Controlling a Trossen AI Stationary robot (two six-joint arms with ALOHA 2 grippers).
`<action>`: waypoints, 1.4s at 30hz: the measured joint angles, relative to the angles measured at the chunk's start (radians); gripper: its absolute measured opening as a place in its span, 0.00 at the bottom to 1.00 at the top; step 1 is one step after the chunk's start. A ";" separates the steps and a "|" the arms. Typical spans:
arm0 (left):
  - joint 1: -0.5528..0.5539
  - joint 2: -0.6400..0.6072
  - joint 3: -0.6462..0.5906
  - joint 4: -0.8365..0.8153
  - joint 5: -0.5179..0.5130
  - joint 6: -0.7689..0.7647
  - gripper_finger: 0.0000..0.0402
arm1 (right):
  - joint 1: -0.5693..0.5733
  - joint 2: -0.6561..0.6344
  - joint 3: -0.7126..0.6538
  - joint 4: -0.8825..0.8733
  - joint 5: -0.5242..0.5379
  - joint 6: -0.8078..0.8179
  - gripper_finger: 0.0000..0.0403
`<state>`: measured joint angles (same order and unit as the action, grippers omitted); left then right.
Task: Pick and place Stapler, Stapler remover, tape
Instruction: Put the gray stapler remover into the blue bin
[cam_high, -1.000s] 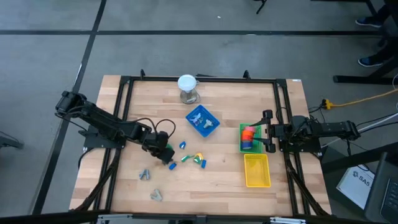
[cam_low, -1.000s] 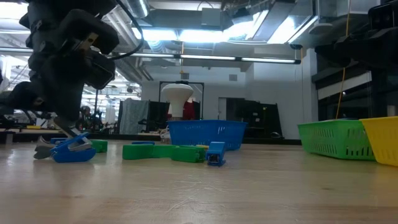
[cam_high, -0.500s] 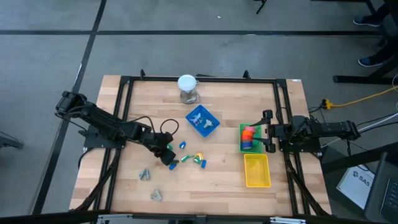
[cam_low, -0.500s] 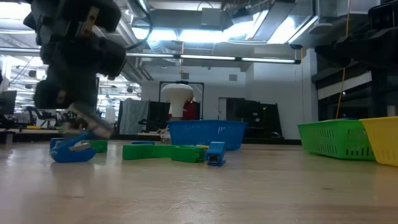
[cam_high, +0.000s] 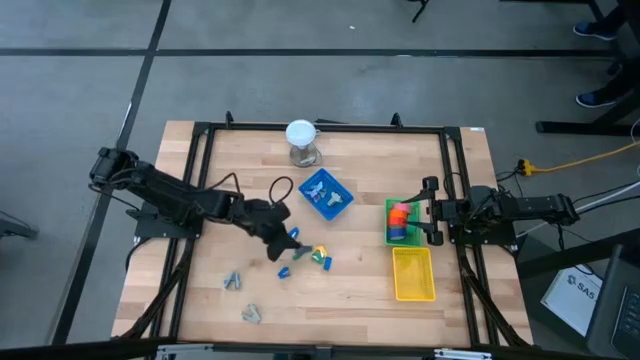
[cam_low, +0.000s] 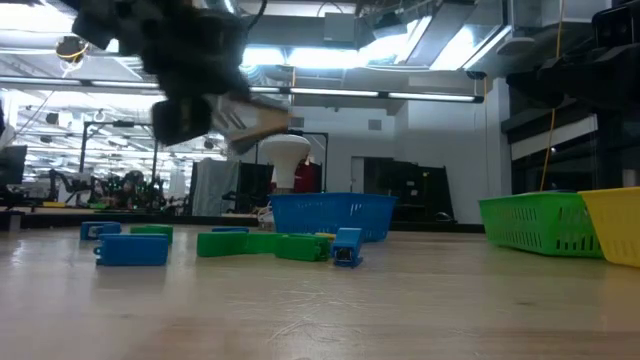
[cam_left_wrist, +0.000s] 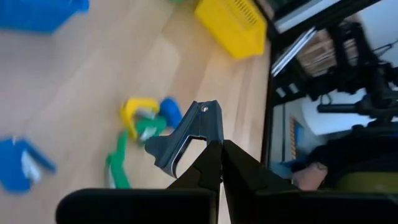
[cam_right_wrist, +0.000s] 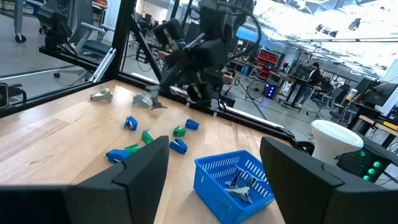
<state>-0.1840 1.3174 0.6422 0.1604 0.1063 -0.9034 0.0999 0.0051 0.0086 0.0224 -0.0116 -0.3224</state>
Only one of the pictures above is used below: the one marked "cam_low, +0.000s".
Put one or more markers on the person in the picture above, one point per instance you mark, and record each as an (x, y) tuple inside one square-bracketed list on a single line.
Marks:
[(132, 180), (310, 177)]

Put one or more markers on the grey ceiling unit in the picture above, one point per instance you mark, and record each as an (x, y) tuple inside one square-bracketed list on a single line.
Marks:
[(340, 27)]

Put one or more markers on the black background robot arm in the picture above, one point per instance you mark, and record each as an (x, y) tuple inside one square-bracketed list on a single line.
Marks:
[(62, 182)]

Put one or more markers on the dark computer monitor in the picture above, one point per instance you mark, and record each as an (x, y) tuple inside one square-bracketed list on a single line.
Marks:
[(12, 167)]

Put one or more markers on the white mushroom table lamp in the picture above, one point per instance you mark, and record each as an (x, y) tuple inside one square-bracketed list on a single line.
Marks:
[(285, 150)]

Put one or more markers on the bright ceiling light panel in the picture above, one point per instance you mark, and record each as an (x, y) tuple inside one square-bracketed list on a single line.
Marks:
[(310, 57)]

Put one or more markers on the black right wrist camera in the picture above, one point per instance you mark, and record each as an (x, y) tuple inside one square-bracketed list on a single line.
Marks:
[(617, 25)]

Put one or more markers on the green plastic basket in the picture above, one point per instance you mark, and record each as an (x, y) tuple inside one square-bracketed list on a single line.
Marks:
[(540, 200)]

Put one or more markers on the black gantry frame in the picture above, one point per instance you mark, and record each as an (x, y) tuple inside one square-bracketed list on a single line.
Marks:
[(155, 160)]

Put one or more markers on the blue plastic basket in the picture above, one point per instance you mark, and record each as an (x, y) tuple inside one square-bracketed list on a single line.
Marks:
[(320, 215)]

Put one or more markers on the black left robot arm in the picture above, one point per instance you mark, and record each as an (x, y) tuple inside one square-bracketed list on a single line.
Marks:
[(110, 25)]

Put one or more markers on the grey hanging cloth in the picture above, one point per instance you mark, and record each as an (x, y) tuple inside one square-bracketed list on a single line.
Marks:
[(215, 185)]

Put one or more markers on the black aluminium table frame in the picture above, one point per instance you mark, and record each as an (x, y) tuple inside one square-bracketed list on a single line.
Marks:
[(430, 227)]

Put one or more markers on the black ceiling dome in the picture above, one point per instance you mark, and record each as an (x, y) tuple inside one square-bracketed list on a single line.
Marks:
[(70, 47)]

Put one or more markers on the green mini stapler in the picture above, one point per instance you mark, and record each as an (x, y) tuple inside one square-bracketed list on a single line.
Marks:
[(220, 245), (300, 248), (155, 231)]

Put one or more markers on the long ceiling light bar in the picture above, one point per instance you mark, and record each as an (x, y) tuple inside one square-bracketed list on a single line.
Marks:
[(350, 93)]

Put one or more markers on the yellow plastic basket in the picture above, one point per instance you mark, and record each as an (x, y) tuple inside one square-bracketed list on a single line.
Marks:
[(615, 225)]

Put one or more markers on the angled ceiling light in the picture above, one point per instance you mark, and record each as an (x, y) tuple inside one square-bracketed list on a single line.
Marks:
[(465, 50)]

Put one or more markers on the black cabinet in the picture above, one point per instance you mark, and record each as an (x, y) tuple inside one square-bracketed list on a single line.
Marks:
[(405, 185)]

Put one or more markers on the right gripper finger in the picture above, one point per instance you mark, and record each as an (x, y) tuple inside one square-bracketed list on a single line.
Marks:
[(540, 80), (550, 99)]

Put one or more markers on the grey wall vent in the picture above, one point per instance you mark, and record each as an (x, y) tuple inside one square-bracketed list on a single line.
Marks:
[(298, 122), (375, 125)]

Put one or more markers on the light grey staple remover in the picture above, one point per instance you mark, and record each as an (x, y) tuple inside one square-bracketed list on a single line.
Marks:
[(250, 120)]

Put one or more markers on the black ceiling spotlight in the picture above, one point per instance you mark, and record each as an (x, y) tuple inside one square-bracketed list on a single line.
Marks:
[(52, 119)]

